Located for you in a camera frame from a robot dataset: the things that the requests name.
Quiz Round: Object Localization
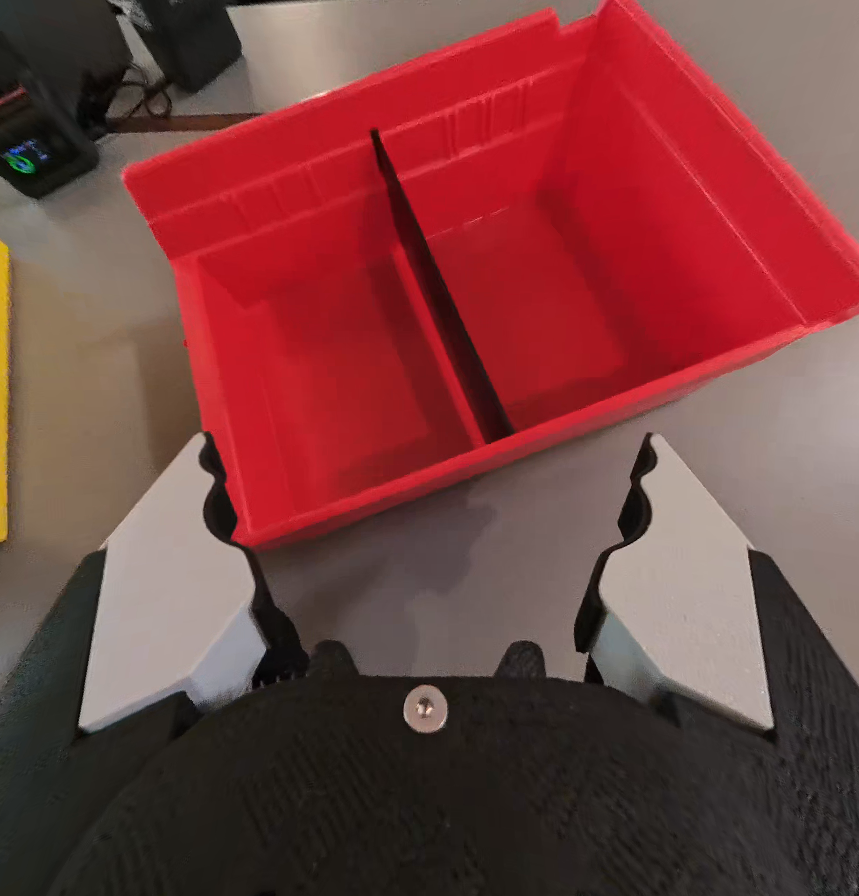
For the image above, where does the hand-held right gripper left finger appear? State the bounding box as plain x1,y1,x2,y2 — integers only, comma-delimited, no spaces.
77,430,313,735

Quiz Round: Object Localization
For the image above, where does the black bin divider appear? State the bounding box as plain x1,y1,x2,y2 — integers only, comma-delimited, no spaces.
368,127,520,445

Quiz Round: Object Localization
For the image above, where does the red storage bin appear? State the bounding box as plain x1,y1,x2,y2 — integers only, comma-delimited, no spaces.
120,0,859,552

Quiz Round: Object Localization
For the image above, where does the black box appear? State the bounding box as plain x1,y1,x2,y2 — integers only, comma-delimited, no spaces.
158,0,243,93

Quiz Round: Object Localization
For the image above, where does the black charging case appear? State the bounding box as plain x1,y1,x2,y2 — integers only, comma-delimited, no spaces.
0,0,133,202

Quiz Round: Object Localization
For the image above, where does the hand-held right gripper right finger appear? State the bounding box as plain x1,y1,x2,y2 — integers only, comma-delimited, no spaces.
574,431,778,736

